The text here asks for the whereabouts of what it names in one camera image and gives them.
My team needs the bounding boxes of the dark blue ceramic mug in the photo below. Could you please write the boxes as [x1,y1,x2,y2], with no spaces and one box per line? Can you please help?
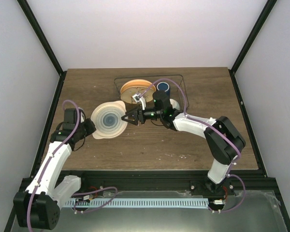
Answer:
[156,82,171,98]

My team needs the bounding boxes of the light blue slotted cable duct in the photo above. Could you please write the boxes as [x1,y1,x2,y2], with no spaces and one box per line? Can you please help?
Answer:
[63,198,209,209]

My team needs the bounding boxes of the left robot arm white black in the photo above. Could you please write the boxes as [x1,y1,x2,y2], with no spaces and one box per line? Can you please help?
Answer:
[13,108,96,231]

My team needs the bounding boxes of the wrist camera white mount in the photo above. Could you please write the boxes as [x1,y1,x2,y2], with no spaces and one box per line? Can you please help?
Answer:
[132,92,146,110]
[78,107,86,124]

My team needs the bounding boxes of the black wire dish rack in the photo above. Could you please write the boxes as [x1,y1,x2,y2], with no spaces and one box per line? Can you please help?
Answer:
[114,74,189,110]

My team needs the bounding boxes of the translucent white bowl with spout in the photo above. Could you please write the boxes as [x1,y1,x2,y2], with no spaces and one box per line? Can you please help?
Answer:
[90,101,128,140]

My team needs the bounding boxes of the purple cable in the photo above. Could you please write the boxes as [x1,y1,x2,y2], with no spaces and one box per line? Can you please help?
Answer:
[136,78,247,214]
[27,99,118,231]

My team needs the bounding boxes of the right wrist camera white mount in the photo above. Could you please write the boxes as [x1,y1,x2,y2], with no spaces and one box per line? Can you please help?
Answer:
[132,92,146,110]

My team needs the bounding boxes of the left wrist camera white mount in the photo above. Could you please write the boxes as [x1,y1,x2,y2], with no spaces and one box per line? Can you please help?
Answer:
[78,107,86,124]

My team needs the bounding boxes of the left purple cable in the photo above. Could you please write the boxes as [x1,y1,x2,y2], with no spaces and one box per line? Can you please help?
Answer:
[27,99,118,231]

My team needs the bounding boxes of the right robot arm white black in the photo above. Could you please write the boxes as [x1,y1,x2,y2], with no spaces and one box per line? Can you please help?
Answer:
[121,90,246,195]

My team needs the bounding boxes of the wooden bird painted plate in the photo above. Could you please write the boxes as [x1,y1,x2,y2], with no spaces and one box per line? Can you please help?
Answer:
[120,85,157,105]

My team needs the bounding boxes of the black aluminium frame rail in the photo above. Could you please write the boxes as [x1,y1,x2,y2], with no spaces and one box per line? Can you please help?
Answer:
[55,170,279,196]

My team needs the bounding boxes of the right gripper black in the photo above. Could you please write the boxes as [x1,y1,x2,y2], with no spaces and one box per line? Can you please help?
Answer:
[121,105,163,126]

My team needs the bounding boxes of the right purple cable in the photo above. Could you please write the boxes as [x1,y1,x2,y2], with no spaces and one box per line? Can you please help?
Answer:
[136,78,247,214]

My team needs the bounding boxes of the light green patterned bowl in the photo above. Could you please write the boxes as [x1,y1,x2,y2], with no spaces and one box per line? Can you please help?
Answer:
[170,99,180,111]

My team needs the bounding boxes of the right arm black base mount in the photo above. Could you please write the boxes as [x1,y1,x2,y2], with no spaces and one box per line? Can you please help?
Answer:
[189,178,235,197]

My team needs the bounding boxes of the orange plastic plate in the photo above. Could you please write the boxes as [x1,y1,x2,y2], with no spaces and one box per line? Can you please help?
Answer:
[120,79,152,94]

